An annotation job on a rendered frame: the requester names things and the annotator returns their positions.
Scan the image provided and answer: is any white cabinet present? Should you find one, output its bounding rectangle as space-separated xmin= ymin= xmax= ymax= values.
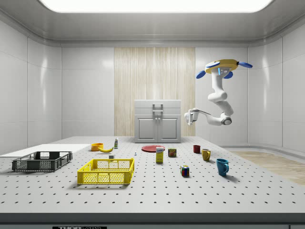
xmin=134 ymin=99 xmax=182 ymax=144

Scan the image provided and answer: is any red plate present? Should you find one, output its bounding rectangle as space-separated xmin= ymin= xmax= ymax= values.
xmin=141 ymin=145 xmax=166 ymax=154

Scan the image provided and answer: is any yellow mug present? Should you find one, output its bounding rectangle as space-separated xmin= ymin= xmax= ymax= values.
xmin=201 ymin=148 xmax=212 ymax=162

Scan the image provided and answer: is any yellow and white box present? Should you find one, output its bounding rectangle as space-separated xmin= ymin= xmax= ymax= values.
xmin=155 ymin=146 xmax=165 ymax=165

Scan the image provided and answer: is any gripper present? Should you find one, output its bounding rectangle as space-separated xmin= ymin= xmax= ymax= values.
xmin=183 ymin=110 xmax=194 ymax=126

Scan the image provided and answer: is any white board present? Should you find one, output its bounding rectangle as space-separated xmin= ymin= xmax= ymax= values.
xmin=0 ymin=144 xmax=89 ymax=158

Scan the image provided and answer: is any dark grey basket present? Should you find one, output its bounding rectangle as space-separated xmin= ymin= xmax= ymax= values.
xmin=11 ymin=150 xmax=73 ymax=173

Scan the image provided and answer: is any blue mug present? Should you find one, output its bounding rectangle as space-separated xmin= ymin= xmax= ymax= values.
xmin=215 ymin=158 xmax=230 ymax=177

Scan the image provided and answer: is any yellow basket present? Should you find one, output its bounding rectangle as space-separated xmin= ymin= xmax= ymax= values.
xmin=77 ymin=158 xmax=135 ymax=186

